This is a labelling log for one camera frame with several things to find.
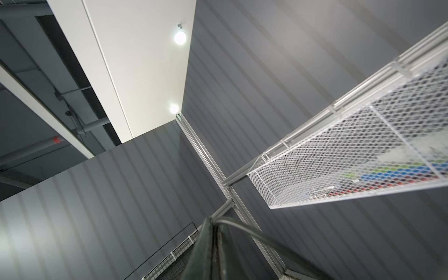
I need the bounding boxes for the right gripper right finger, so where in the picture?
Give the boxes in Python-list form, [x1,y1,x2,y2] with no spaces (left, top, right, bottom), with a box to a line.
[216,225,249,280]

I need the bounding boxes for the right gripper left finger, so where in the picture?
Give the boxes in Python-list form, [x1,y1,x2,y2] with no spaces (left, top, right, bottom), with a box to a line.
[181,217,214,280]

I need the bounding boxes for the black cable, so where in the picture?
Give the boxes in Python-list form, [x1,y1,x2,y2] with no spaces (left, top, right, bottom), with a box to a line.
[213,216,333,280]

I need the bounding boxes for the white wire mesh basket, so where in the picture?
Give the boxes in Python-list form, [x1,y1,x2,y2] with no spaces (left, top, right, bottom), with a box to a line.
[248,62,448,209]

